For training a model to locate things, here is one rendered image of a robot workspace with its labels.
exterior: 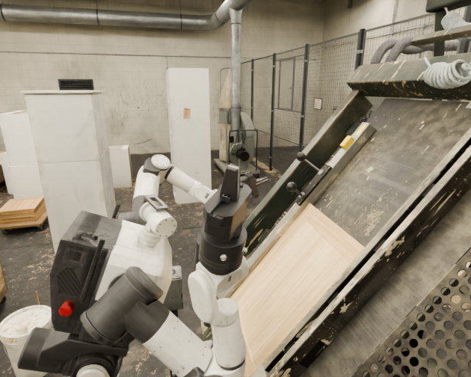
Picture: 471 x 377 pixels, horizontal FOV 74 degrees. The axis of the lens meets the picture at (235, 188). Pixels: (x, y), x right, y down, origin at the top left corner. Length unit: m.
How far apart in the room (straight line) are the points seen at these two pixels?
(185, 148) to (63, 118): 2.05
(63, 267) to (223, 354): 0.45
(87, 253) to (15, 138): 4.58
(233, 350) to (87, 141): 2.92
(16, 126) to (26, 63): 4.41
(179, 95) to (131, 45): 4.60
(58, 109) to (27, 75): 6.21
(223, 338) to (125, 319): 0.21
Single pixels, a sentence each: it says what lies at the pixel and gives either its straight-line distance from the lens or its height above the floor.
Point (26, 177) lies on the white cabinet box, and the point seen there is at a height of 0.54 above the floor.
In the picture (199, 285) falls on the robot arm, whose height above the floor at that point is 1.41.
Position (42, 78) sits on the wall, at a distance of 9.54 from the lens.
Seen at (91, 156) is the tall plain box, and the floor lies 1.12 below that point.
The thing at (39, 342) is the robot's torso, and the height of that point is 1.07.
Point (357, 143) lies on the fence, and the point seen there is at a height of 1.56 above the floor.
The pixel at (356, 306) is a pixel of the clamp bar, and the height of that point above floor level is 1.23.
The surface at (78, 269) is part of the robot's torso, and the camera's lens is 0.91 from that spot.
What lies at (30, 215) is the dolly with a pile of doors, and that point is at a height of 0.21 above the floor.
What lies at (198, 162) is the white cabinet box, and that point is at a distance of 5.00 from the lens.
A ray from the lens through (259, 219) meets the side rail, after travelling 1.53.
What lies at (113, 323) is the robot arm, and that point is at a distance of 0.76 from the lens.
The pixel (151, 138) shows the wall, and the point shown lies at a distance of 9.32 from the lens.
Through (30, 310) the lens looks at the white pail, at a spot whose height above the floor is 0.35.
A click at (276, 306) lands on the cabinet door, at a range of 1.15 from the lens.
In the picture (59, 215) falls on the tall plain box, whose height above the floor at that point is 0.54.
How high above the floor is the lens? 1.77
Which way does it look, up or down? 18 degrees down
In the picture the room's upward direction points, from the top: straight up
